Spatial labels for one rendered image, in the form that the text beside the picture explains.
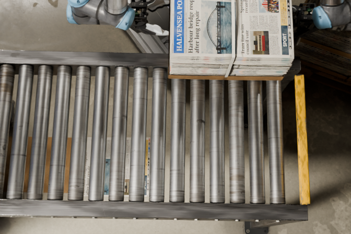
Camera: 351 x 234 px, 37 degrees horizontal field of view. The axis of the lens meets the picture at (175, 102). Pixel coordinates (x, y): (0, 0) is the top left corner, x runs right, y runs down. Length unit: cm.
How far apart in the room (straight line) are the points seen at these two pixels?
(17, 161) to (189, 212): 57
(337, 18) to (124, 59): 71
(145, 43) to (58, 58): 71
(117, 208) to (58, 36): 127
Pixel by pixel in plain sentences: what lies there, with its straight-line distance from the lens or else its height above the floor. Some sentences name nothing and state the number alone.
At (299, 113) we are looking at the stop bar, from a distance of 176.
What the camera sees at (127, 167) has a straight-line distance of 250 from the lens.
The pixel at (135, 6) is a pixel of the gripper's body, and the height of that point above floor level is 87.
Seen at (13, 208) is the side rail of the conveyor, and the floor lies 80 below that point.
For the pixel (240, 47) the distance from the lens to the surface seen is 157.
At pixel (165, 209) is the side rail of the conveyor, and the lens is 168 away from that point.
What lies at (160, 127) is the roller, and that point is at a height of 80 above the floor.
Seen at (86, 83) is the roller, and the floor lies 79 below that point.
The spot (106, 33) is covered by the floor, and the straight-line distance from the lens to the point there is 270.
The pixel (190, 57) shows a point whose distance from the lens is 155.
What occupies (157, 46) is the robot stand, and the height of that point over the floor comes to 23.
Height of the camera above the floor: 248
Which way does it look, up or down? 75 degrees down
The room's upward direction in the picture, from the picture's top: 4 degrees clockwise
